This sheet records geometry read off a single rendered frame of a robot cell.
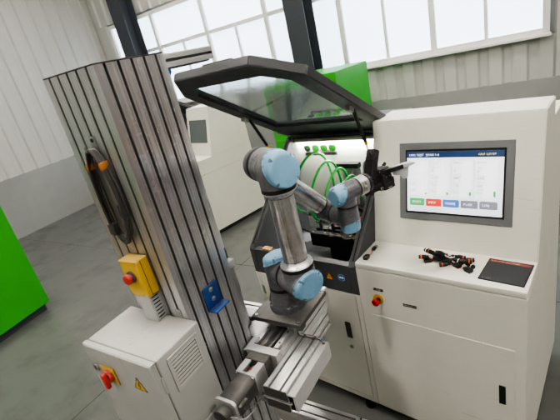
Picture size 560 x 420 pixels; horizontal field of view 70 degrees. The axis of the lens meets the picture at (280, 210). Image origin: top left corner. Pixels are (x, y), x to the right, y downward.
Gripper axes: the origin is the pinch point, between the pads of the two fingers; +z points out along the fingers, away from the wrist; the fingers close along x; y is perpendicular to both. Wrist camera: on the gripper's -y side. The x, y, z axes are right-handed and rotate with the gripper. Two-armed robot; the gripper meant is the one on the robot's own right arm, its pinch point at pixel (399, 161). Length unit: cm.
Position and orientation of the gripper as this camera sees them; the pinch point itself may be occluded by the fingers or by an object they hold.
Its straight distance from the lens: 164.7
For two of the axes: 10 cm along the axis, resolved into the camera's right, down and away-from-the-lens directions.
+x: 5.0, 0.7, -8.6
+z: 8.2, -3.7, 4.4
